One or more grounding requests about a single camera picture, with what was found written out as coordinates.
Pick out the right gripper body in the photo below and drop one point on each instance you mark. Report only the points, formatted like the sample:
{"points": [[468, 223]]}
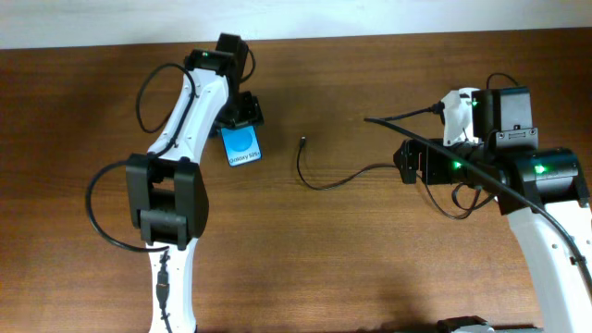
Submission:
{"points": [[409, 162]]}

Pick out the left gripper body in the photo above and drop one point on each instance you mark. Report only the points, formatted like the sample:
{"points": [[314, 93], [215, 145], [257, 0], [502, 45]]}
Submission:
{"points": [[240, 110]]}

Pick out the blue Galaxy smartphone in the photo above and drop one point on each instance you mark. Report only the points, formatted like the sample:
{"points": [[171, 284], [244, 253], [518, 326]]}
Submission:
{"points": [[241, 145]]}

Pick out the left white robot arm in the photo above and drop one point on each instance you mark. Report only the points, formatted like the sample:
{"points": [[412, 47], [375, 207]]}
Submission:
{"points": [[168, 201]]}

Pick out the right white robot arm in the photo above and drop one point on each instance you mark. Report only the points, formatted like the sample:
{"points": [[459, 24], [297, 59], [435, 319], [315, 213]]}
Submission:
{"points": [[490, 143]]}

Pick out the white wall charger adapter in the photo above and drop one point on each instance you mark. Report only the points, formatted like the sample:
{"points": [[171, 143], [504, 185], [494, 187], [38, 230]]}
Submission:
{"points": [[462, 98]]}

